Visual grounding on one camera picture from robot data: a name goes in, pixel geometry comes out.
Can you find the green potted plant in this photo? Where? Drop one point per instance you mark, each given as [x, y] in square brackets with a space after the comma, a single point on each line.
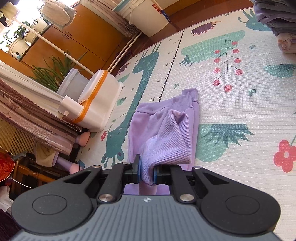
[53, 74]

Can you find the white round bin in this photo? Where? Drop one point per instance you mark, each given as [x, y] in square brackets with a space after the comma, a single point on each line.
[143, 15]

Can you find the colourful cartoon play mat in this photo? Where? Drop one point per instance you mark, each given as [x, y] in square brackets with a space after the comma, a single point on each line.
[246, 88]

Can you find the purple knit sweater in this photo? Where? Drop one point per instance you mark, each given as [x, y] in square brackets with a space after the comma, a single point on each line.
[163, 133]

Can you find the pile of folded clothes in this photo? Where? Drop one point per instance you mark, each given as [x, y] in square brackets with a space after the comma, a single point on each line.
[279, 16]

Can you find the white plastic bucket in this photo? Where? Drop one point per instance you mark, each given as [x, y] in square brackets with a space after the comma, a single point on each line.
[73, 84]

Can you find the blue white pole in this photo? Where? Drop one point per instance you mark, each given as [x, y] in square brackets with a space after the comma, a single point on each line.
[160, 10]

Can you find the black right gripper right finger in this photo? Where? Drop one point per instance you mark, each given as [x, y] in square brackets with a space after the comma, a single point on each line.
[185, 186]

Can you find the white orange storage box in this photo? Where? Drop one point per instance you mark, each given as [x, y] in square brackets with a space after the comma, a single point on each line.
[94, 106]

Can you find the pink stool foot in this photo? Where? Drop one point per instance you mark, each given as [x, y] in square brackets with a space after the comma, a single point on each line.
[82, 139]

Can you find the wooden orange cabinet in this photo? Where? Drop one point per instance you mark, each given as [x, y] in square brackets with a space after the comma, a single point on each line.
[89, 39]

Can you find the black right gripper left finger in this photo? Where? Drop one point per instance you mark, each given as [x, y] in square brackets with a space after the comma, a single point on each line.
[116, 178]

